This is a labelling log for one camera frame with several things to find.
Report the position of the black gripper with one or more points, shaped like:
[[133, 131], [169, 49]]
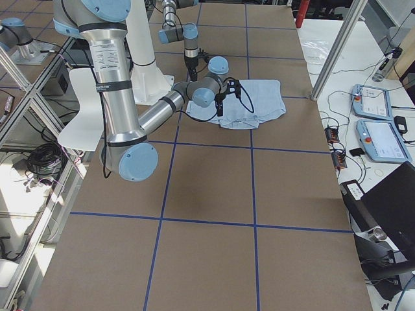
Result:
[[220, 97], [192, 63]]

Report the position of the light blue button-up shirt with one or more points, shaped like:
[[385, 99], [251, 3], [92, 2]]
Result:
[[260, 102]]

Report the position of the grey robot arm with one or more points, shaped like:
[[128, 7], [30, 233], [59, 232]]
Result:
[[173, 30], [127, 125]]

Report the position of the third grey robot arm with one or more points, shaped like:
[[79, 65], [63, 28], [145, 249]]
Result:
[[15, 34]]

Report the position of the orange black electronics box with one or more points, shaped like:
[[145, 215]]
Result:
[[332, 134], [339, 160]]

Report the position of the white plastic chair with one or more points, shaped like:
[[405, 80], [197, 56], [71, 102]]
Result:
[[84, 131]]

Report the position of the red fire extinguisher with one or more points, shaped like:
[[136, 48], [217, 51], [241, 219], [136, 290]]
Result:
[[301, 14]]

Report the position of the upper blue teach pendant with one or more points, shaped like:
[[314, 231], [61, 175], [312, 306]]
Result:
[[371, 102]]

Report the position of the blue teach pendant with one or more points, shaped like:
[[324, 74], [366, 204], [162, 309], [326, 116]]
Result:
[[382, 142], [371, 102]]

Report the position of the lower blue teach pendant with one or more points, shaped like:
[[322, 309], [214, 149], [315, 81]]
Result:
[[382, 142]]

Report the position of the black laptop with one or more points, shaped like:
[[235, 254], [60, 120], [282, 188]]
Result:
[[385, 218]]

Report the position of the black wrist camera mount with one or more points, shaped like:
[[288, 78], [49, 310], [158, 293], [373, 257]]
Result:
[[203, 55], [233, 87]]

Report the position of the grey aluminium frame post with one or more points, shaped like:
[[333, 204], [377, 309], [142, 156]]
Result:
[[340, 41]]

